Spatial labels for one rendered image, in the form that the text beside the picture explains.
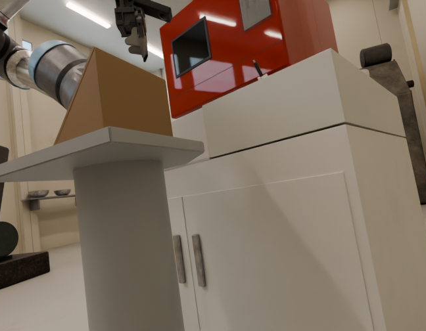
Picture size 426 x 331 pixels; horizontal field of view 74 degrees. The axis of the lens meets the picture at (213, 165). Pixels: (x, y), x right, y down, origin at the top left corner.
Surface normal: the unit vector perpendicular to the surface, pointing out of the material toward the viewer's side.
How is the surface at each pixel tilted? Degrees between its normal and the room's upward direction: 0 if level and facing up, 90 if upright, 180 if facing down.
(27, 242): 90
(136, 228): 90
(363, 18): 90
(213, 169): 90
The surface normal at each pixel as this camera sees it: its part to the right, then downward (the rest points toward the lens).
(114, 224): 0.07, -0.11
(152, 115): 0.87, -0.18
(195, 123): -0.68, 0.03
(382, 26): -0.48, -0.01
